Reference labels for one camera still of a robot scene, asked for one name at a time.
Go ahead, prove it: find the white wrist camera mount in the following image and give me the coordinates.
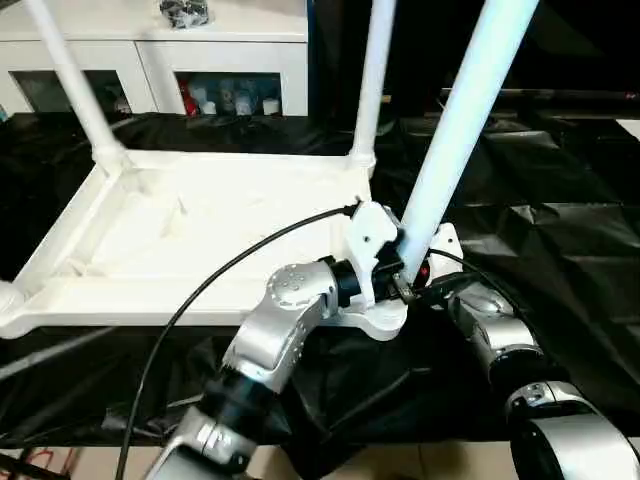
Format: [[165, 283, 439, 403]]
[[343, 201, 402, 307], [424, 222, 462, 281]]

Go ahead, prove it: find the white plastic table top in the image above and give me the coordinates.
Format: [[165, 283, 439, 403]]
[[0, 148, 410, 345]]

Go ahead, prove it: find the red wire frame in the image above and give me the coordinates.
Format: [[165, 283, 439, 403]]
[[19, 447, 84, 474]]

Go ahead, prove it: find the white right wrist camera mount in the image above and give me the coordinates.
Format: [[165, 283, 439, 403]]
[[424, 222, 462, 281]]

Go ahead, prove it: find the black backdrop cloth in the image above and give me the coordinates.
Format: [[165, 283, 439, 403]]
[[304, 0, 640, 126]]

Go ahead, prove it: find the grey crumpled bag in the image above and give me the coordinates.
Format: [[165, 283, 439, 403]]
[[159, 0, 214, 30]]

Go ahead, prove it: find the white glass-door sideboard cabinet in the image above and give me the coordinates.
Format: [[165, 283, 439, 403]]
[[0, 0, 309, 119]]

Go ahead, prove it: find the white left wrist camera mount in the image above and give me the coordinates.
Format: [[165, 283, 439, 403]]
[[343, 201, 402, 307]]

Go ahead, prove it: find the black work mat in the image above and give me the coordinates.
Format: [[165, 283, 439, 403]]
[[0, 110, 640, 476]]

